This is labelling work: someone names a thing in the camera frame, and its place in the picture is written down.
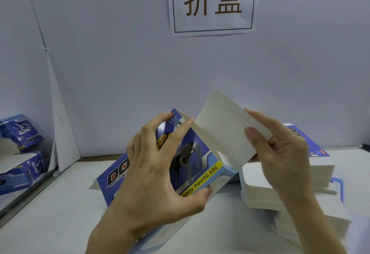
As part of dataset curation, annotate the person's right hand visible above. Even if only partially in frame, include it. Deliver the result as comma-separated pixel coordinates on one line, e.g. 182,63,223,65
244,109,317,204

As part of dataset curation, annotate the person's left hand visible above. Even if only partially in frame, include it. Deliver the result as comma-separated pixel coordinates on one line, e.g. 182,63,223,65
91,111,214,244

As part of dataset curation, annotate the stack of boxes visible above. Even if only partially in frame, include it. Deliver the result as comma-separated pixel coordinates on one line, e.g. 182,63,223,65
239,123,352,249

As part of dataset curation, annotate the blue dog-print cardboard box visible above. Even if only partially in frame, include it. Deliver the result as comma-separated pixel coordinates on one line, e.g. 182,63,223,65
89,91,274,253

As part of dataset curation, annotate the pile of blue boxes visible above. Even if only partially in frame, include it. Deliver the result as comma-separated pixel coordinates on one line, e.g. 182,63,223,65
0,114,47,196

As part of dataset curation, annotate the person's right forearm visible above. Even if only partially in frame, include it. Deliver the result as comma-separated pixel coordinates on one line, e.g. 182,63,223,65
285,184,349,254

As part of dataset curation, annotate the person's left forearm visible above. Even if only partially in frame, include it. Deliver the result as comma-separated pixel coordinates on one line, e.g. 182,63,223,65
86,228,142,254

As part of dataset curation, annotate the white paper wall sign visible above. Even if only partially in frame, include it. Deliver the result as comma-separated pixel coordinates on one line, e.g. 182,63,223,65
167,0,260,37

